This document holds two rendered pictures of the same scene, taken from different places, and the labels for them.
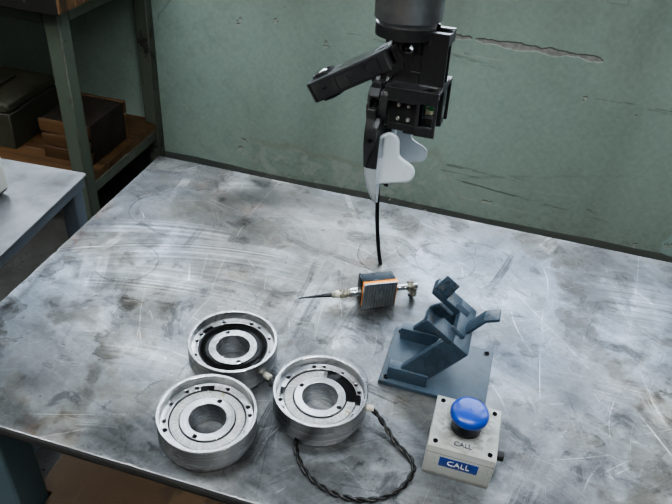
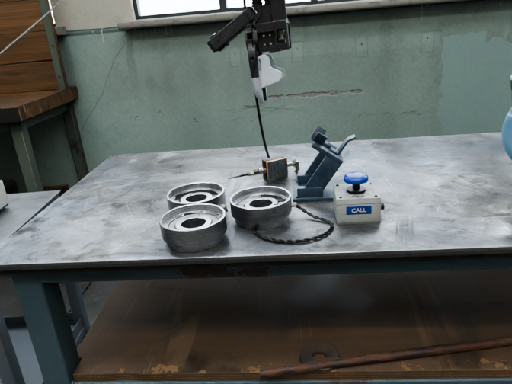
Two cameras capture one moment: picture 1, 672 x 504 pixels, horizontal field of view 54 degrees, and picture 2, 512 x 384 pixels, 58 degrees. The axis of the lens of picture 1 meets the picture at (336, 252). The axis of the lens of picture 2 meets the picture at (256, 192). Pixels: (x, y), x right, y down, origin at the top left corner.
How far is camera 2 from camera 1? 36 cm
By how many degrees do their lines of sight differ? 17
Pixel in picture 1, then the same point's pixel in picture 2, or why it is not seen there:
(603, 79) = (366, 102)
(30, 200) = (26, 207)
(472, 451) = (364, 196)
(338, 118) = not seen: hidden behind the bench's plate
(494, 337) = not seen: hidden behind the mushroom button
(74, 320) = (84, 217)
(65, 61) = (27, 154)
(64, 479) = (89, 349)
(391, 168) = (267, 75)
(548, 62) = (332, 100)
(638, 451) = (461, 194)
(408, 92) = (267, 24)
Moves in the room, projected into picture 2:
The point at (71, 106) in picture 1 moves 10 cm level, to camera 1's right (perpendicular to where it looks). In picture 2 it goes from (34, 184) to (58, 181)
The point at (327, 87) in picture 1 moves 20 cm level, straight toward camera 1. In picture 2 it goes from (219, 40) to (234, 44)
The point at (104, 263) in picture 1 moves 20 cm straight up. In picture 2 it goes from (94, 195) to (74, 100)
